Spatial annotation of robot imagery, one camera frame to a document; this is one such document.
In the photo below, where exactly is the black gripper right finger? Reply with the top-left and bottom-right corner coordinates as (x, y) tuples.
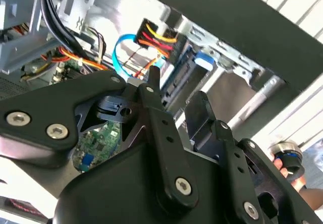
(184, 90), (323, 224)

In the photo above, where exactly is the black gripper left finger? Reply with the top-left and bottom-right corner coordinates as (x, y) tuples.
(0, 66), (200, 209)

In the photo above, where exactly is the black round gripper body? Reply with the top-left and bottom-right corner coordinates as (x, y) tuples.
(54, 100), (281, 224)

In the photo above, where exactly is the round black tool blue ring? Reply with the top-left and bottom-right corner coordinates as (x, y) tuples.
(267, 139), (305, 181)

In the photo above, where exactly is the hard disk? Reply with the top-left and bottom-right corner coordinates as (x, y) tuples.
(157, 41), (218, 114)

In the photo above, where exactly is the person hand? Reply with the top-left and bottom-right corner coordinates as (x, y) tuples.
(273, 157), (323, 210)

